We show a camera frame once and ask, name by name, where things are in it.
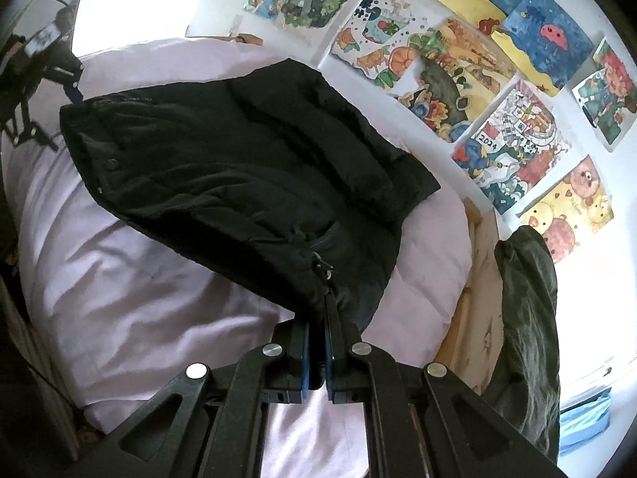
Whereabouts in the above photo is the turtles and cup drawing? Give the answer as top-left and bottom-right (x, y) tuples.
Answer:
(329, 0), (434, 91)

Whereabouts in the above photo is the pink jellyfish sea painting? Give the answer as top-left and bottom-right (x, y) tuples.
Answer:
(490, 0), (595, 98)

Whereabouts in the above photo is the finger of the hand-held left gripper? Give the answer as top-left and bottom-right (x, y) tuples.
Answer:
(62, 78), (85, 106)
(2, 110), (61, 153)

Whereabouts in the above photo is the pink blanket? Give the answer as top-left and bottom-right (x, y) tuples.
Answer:
(2, 37), (473, 478)

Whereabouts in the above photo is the pink pigs yellow drawing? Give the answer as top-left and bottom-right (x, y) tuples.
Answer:
(518, 155), (615, 266)

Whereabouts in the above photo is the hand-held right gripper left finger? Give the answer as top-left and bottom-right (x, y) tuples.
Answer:
(87, 321), (312, 478)

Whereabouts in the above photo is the blue cloth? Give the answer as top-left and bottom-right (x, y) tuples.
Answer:
(559, 387), (614, 455)

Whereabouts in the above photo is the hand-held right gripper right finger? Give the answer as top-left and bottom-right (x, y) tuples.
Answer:
(323, 295), (568, 478)

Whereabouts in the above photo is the olive green garment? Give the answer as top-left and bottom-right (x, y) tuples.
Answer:
(485, 225), (563, 465)

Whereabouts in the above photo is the wooden bed frame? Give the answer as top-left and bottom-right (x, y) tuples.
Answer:
(229, 32), (509, 395)

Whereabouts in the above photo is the black padded jacket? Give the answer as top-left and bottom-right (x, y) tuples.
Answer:
(59, 58), (442, 334)

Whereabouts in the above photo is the bright window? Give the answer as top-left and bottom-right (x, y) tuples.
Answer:
(70, 0), (213, 59)

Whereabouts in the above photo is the orange landscape drawing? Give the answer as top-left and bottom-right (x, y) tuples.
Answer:
(395, 16), (518, 144)

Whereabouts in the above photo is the red-haired figure drawing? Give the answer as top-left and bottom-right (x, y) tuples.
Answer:
(571, 37), (637, 153)

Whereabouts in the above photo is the colourful city drawing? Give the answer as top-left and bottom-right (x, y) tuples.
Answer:
(451, 80), (572, 216)

